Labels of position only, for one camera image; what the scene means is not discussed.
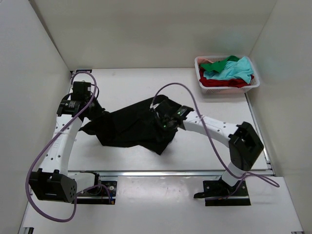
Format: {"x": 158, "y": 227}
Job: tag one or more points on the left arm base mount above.
{"x": 93, "y": 189}

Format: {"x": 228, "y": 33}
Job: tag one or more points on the green t shirt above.
{"x": 217, "y": 66}

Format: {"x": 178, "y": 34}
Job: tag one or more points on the white plastic laundry basket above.
{"x": 255, "y": 82}

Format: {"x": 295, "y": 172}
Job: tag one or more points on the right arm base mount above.
{"x": 217, "y": 193}

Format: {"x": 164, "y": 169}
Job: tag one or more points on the red t shirt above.
{"x": 234, "y": 82}

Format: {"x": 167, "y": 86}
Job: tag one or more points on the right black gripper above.
{"x": 161, "y": 114}

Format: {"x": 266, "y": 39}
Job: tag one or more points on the black t shirt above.
{"x": 130, "y": 126}

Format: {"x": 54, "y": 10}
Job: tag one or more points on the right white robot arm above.
{"x": 242, "y": 140}

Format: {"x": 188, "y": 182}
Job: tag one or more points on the pink t shirt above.
{"x": 201, "y": 60}

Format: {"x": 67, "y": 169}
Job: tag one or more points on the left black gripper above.
{"x": 98, "y": 112}

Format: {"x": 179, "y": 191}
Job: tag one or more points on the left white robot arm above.
{"x": 51, "y": 180}

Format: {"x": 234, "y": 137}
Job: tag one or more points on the blue label sticker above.
{"x": 83, "y": 71}

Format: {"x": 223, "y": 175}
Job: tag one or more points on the teal t shirt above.
{"x": 241, "y": 69}

